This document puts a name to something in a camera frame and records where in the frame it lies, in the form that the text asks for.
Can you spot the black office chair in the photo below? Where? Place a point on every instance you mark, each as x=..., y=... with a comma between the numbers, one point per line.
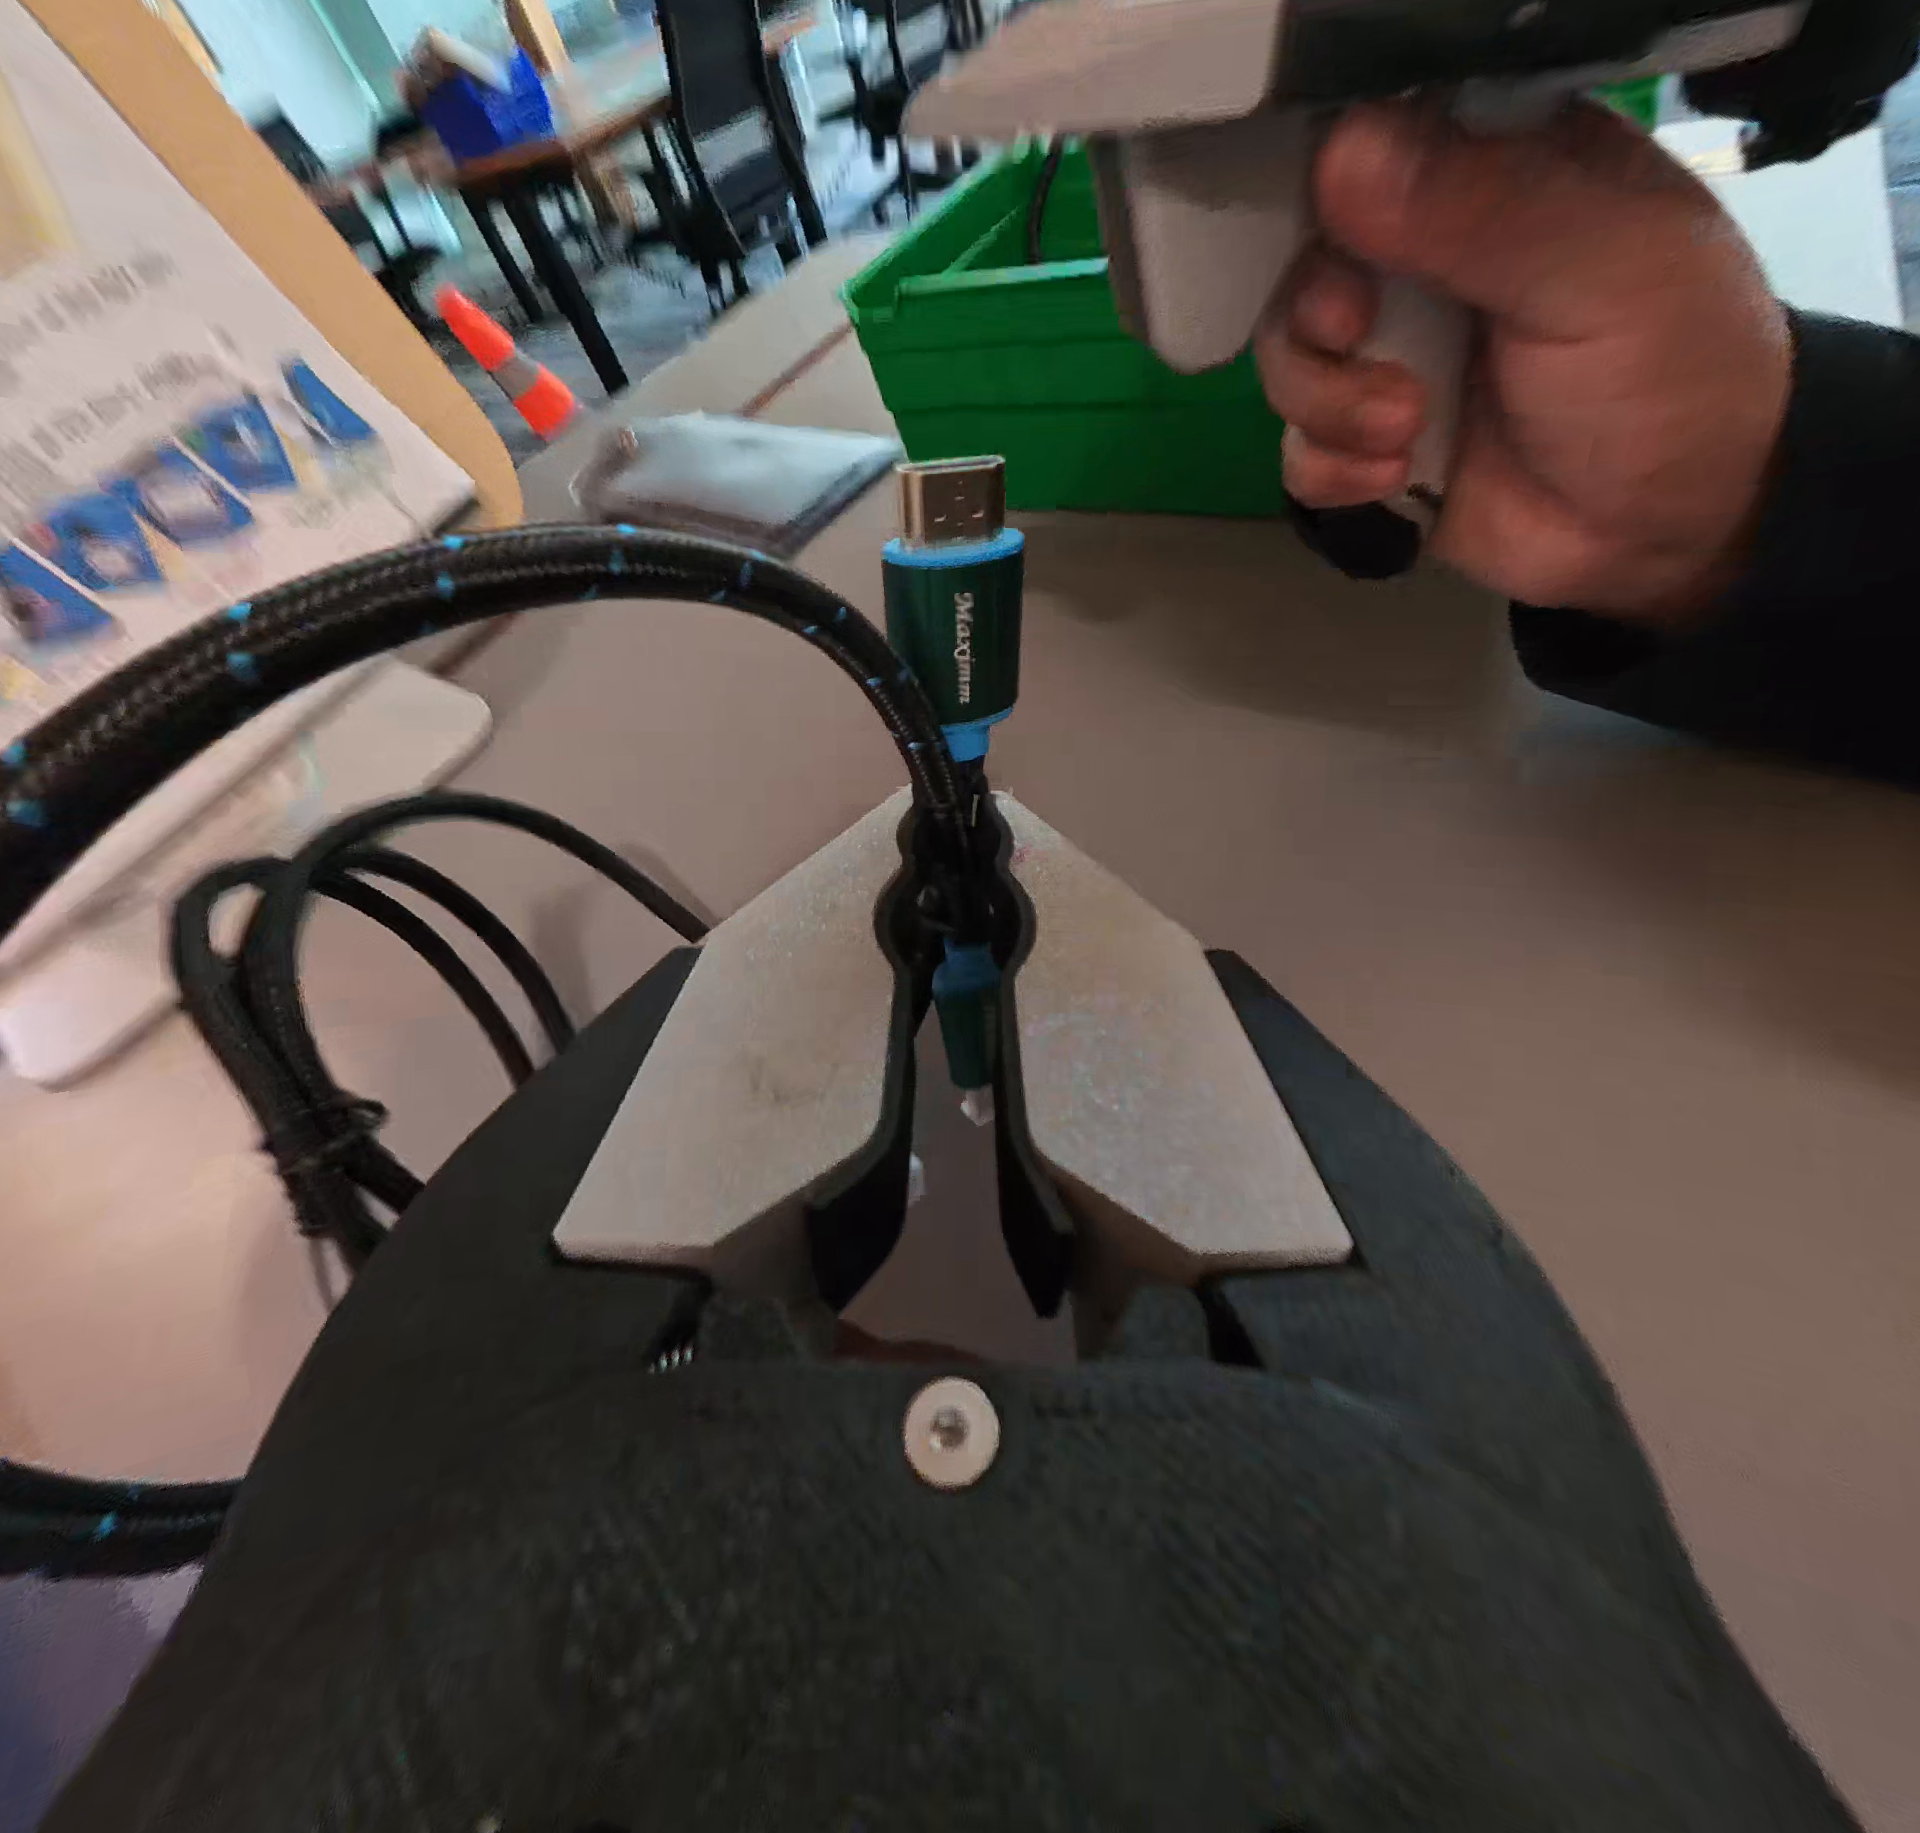
x=901, y=18
x=735, y=92

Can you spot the small blue bin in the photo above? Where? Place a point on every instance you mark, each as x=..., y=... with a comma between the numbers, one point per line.
x=481, y=102

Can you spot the person's right hand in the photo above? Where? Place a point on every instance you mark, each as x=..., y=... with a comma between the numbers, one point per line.
x=1575, y=362

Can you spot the orange traffic cone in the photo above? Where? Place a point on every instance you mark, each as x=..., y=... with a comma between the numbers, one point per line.
x=510, y=362

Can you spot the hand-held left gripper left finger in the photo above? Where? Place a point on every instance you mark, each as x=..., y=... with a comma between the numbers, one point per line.
x=721, y=1083

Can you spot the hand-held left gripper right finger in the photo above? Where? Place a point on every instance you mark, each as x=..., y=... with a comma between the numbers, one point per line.
x=1170, y=1097

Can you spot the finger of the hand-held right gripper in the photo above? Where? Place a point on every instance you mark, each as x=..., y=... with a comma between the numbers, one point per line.
x=1080, y=62

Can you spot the silver foil pouch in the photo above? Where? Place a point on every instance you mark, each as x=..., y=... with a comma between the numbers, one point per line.
x=735, y=476

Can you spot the green plastic bin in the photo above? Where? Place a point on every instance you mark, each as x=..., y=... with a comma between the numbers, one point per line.
x=1021, y=362

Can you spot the person's right forearm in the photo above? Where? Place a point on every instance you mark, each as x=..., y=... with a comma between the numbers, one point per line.
x=1770, y=588

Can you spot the printed instruction sheet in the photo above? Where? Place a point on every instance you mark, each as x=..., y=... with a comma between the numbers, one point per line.
x=150, y=408

